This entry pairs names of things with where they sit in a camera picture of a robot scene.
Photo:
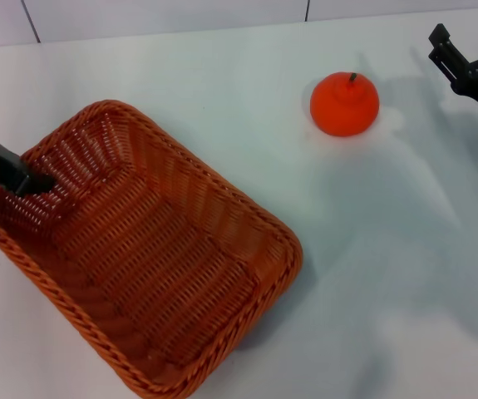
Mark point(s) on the orange woven plastic basket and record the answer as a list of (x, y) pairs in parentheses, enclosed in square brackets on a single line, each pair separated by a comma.
[(155, 266)]

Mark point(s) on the orange toy fruit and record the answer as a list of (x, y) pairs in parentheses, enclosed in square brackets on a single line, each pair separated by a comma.
[(338, 112)]

